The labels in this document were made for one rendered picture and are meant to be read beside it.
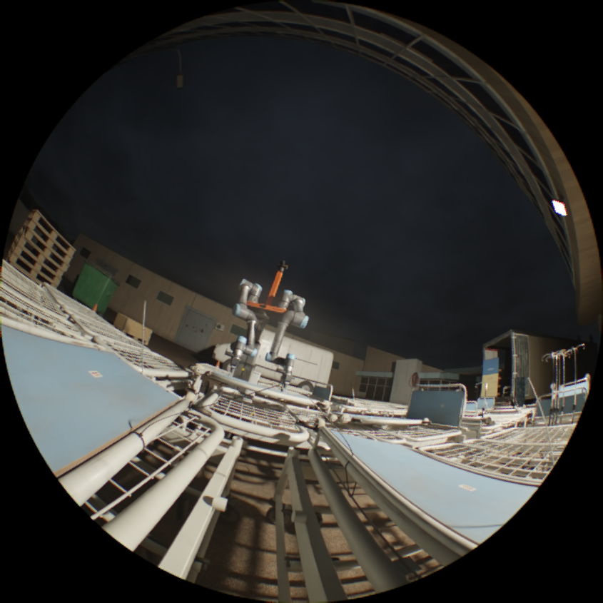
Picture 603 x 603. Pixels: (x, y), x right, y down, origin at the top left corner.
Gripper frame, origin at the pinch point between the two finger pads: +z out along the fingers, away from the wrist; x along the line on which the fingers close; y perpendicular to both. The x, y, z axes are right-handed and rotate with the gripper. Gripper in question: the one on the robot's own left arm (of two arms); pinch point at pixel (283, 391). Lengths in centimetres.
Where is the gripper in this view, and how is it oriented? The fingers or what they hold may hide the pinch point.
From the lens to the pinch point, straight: 153.1
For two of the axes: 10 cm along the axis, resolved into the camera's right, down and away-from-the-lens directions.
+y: 8.9, 3.7, 2.6
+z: -1.7, 8.2, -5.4
